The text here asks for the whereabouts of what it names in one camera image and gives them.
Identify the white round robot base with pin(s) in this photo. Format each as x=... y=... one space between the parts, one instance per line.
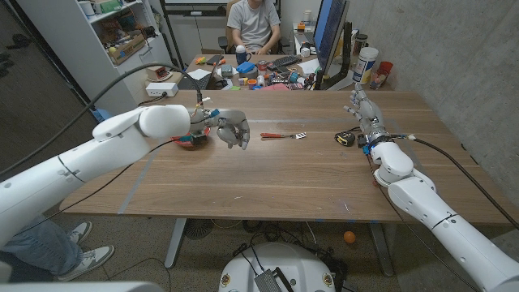
x=292 y=261

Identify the grey ribbed module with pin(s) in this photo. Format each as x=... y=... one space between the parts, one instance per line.
x=267 y=281

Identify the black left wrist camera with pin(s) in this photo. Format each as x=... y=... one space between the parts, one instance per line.
x=198 y=140

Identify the blue box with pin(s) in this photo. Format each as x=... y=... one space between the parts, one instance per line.
x=245 y=67

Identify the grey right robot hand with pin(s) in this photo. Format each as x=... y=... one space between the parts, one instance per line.
x=371 y=117

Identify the round floor fan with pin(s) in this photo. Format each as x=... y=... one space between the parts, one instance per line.
x=198 y=228

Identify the black laptop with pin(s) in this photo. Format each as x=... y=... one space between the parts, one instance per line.
x=194 y=84

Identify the black yellow tape measure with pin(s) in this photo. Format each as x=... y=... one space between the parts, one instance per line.
x=344 y=139

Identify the dark jar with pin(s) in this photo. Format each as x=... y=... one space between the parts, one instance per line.
x=360 y=42

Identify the white shelf unit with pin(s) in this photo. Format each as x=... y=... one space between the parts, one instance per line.
x=77 y=52

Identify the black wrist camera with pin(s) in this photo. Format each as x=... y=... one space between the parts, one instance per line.
x=361 y=140
x=198 y=140

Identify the person in grey t-shirt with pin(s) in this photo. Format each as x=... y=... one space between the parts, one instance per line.
x=253 y=22

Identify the computer monitor with black stand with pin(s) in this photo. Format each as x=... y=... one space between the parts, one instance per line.
x=330 y=28

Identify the red can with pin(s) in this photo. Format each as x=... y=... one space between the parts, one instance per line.
x=262 y=68

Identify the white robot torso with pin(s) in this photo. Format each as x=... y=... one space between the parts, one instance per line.
x=81 y=287

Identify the orange ball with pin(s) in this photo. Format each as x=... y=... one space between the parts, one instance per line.
x=349 y=237

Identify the white power box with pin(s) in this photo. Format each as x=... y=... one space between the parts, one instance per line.
x=161 y=89

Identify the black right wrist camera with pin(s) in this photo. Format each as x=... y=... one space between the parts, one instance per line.
x=361 y=140

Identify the white paper sheet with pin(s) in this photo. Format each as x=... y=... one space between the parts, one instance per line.
x=197 y=74

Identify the person in blue jeans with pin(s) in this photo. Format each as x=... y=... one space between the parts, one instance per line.
x=44 y=247

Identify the small beige box device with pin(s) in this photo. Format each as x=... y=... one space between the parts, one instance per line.
x=156 y=72

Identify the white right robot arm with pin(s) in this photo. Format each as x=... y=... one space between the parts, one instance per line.
x=421 y=203

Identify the white canister with blue label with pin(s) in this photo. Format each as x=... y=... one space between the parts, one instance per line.
x=365 y=65

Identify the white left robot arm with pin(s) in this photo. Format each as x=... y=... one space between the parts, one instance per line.
x=101 y=150

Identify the black keyboard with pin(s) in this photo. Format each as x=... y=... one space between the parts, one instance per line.
x=285 y=61

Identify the blue bottle with white cap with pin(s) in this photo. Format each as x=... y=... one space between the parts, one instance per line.
x=241 y=56

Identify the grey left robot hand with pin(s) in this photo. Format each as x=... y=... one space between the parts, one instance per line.
x=231 y=125

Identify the cardboard box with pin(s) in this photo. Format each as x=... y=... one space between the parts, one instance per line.
x=127 y=50

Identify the red bowl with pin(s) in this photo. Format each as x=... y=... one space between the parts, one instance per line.
x=190 y=145

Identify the grey table leg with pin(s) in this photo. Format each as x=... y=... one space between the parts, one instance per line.
x=381 y=249
x=176 y=243

